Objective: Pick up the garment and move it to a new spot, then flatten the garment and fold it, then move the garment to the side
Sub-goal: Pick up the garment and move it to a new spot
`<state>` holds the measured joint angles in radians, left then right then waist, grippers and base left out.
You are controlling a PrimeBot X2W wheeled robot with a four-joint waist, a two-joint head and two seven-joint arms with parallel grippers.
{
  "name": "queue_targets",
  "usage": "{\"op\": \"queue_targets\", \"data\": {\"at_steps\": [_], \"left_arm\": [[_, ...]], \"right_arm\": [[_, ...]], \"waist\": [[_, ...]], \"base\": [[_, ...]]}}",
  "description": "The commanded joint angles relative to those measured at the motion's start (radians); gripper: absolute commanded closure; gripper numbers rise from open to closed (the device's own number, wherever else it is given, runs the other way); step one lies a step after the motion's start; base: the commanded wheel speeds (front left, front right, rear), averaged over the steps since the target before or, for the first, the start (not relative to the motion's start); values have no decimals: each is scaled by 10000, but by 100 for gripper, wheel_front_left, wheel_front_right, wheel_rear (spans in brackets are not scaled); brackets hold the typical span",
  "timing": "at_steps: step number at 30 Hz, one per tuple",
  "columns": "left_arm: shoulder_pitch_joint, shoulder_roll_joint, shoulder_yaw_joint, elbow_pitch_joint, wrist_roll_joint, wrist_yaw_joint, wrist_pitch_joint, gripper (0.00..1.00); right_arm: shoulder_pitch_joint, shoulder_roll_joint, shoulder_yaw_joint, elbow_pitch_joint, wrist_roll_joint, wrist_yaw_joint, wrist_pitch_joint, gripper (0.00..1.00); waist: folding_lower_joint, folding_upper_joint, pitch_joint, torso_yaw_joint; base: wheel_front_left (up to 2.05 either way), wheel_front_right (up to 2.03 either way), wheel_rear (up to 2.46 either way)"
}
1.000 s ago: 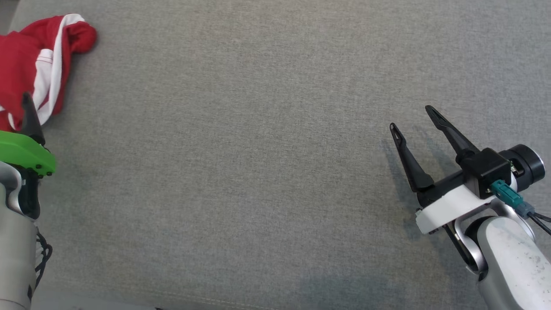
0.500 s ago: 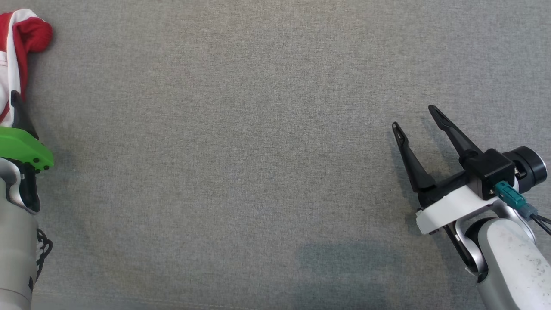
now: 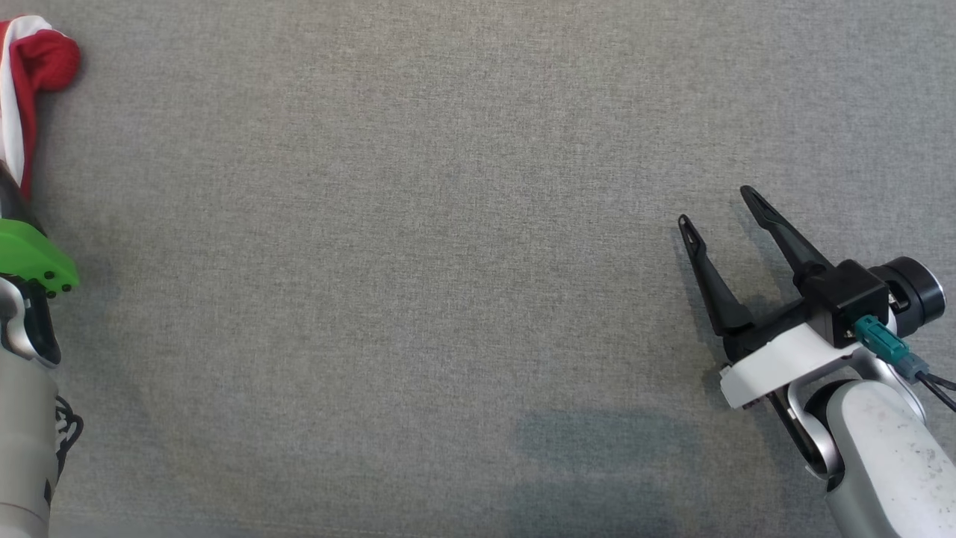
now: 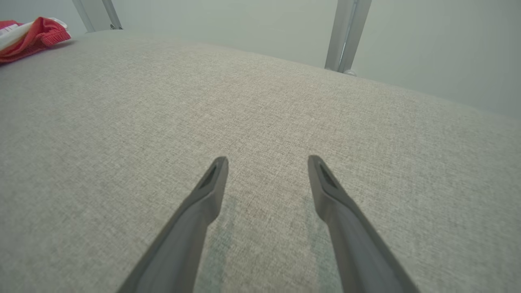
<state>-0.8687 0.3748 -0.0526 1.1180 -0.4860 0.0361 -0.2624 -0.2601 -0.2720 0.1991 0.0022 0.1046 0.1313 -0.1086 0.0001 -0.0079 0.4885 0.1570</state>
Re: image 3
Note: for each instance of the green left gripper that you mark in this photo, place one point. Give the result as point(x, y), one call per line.
point(30, 254)

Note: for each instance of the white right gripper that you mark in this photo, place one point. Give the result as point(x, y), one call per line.
point(777, 359)

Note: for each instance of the red shorts with white stripe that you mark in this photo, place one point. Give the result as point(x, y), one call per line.
point(41, 63)

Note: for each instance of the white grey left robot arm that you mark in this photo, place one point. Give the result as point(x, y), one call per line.
point(22, 433)

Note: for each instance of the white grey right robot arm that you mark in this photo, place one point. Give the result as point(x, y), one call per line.
point(889, 456)

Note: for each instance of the right wrist black cylinder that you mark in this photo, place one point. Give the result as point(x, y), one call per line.
point(915, 295)

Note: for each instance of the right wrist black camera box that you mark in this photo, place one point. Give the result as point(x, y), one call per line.
point(844, 299)

